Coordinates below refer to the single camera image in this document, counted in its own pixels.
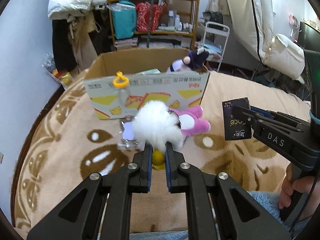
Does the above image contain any black face tissue pack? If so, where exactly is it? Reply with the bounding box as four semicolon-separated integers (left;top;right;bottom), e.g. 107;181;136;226
222;98;252;141

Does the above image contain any pink bear plush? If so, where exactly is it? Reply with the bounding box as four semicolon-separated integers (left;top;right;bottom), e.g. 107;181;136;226
169;105;211;140

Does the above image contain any purple item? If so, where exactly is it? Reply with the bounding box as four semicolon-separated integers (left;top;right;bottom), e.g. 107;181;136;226
117;116;138;151

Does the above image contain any purple haired doll plush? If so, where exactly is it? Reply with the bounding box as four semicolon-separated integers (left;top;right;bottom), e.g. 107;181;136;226
167;50;209;73

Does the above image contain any white fluffy chick plush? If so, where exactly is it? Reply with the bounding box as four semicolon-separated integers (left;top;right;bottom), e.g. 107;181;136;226
132;100;184;170

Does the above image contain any green tissue pack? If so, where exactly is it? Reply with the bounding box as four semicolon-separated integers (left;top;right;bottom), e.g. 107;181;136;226
136;68;161;75

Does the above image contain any printed cardboard box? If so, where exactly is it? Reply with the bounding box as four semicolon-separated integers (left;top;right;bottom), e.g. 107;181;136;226
84;48;210;120

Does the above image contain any person's right hand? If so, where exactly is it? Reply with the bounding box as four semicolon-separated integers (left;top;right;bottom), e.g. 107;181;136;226
278;163;320;221

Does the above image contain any beige patterned blanket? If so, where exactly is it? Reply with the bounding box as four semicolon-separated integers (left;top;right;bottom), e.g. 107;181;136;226
13;72;310;232

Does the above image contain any white rolling cart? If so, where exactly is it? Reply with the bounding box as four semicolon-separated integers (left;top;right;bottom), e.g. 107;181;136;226
198;21;231;72

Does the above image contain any white office chair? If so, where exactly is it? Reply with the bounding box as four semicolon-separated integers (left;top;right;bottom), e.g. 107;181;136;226
227;0;305;80

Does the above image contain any stack of books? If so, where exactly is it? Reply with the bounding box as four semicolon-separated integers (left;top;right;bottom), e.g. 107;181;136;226
114;37;138;50

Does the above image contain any red patterned gift bag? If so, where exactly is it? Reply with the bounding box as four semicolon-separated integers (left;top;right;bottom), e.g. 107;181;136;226
136;2;165;32

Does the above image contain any beige hanging coat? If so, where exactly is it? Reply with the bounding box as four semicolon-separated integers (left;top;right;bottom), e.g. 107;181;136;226
69;12;98;71

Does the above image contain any green pole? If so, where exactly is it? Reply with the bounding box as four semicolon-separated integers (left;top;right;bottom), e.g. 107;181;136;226
146;0;154;49

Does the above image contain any teal shopping bag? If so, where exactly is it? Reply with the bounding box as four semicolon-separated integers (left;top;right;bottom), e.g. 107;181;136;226
107;0;137;40

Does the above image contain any wooden bookshelf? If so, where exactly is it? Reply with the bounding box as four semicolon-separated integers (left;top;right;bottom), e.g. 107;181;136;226
107;0;200;49

